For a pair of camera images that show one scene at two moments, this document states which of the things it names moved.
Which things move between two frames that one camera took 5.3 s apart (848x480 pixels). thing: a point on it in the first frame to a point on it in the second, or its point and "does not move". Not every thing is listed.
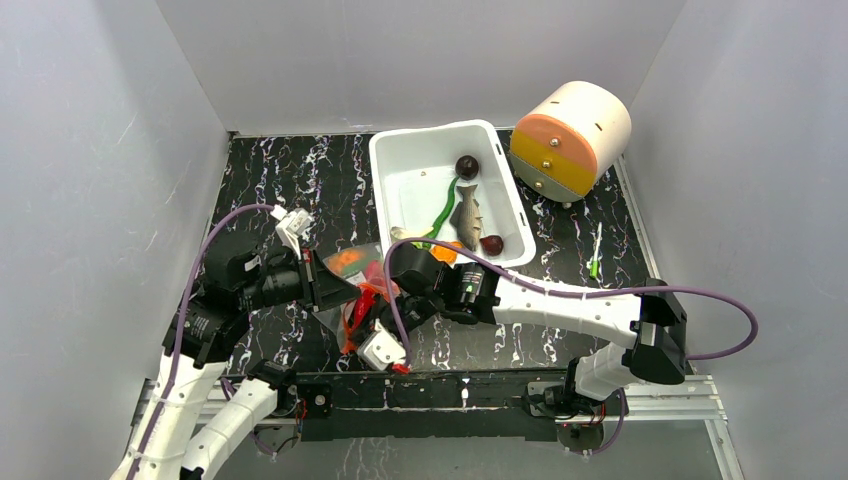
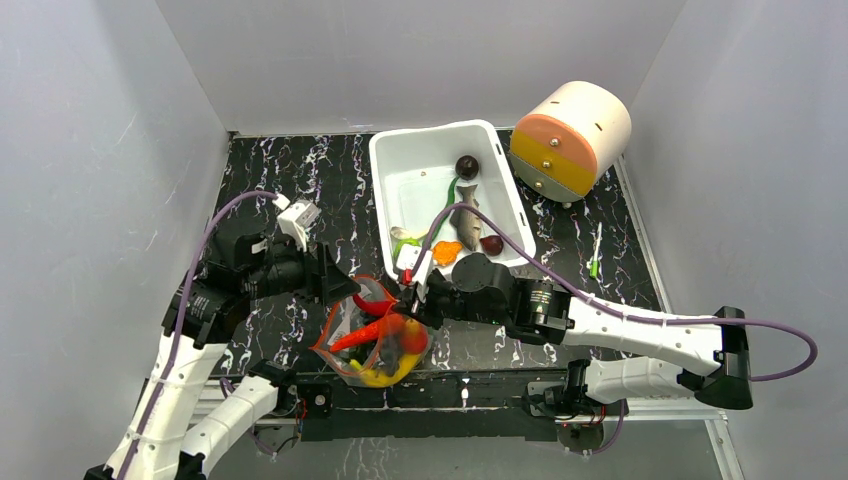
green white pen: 594,266 does not move
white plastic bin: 449,183 does not move
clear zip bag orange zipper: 366,269 to 370,341
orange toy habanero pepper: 445,254 does not move
